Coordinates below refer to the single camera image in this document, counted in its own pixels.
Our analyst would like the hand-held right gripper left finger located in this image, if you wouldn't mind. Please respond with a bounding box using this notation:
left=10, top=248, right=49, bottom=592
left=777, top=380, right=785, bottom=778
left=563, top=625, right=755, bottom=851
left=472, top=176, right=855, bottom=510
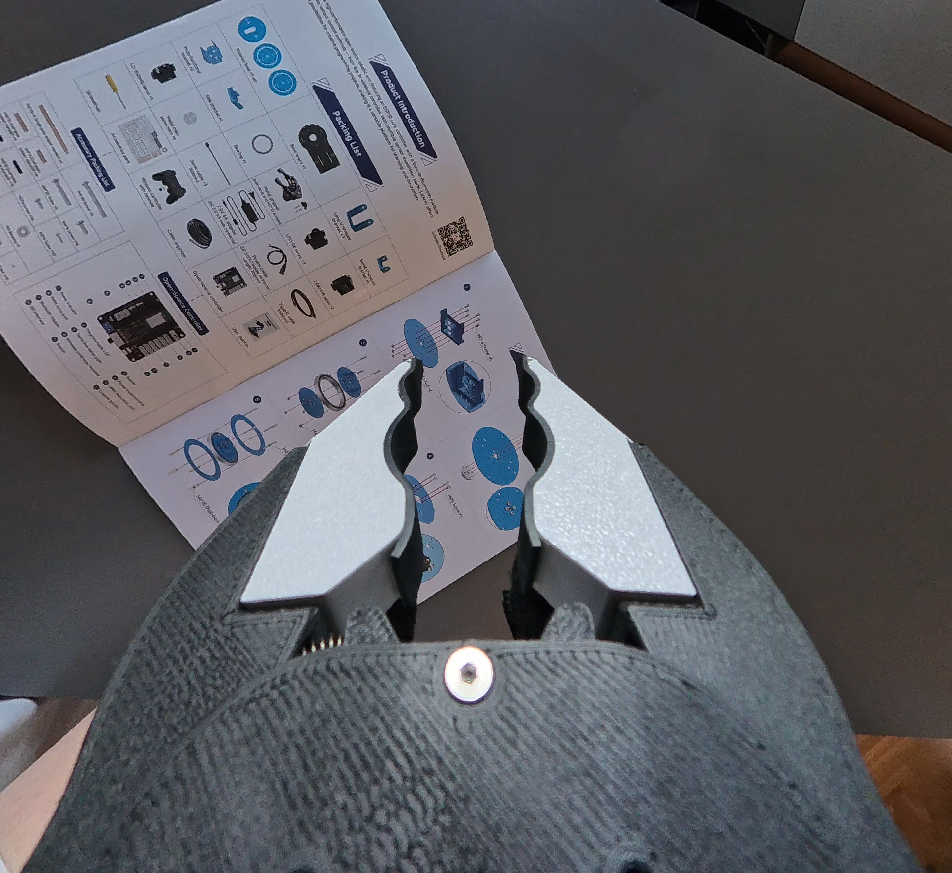
left=238, top=357, right=425, bottom=643

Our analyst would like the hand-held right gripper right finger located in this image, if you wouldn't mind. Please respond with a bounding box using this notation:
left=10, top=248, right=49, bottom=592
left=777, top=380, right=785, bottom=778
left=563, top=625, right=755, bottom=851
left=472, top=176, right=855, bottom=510
left=503, top=347, right=705, bottom=643

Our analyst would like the printed instruction manual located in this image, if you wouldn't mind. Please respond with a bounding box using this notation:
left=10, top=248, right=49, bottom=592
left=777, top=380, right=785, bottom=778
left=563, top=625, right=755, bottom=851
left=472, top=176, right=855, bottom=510
left=0, top=0, right=555, bottom=587

